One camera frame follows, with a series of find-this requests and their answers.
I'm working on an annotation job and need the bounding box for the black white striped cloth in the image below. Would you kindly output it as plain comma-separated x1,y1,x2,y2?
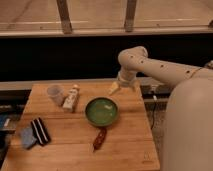
30,118,51,146

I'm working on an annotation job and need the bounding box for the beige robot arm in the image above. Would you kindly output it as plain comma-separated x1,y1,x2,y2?
109,46,213,171

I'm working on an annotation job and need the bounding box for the black cable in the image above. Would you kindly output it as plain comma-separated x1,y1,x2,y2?
150,94,159,130

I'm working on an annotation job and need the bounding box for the green ceramic bowl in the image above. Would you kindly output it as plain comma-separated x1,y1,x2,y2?
85,97,119,127

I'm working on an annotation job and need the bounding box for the clear plastic cup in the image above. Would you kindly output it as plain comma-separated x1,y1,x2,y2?
47,85,64,106

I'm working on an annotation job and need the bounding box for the red chili pepper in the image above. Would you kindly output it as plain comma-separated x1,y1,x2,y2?
93,128,107,151

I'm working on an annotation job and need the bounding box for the blue grey cloth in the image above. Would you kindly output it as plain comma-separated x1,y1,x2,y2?
20,126,37,149

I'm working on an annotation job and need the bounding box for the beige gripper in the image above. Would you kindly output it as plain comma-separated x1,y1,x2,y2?
109,72,136,95

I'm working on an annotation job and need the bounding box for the white bottle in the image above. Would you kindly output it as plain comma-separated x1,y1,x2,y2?
63,84,80,112

